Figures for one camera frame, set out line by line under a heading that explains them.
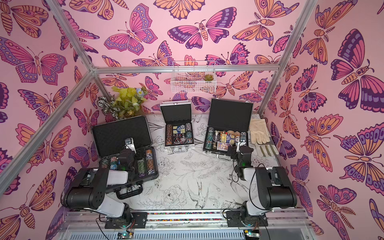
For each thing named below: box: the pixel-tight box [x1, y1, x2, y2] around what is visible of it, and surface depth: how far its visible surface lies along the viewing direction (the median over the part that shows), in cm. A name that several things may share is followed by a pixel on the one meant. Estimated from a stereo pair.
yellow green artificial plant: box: [112, 86, 148, 118], surface depth 105 cm
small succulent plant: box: [203, 74, 214, 81], surface depth 94 cm
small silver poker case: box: [160, 100, 195, 154], surface depth 105 cm
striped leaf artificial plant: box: [97, 94, 121, 119], surface depth 99 cm
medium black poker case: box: [202, 98, 254, 162], surface depth 105 cm
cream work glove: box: [249, 118, 279, 158], surface depth 105 cm
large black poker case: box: [90, 115, 159, 200], surface depth 93 cm
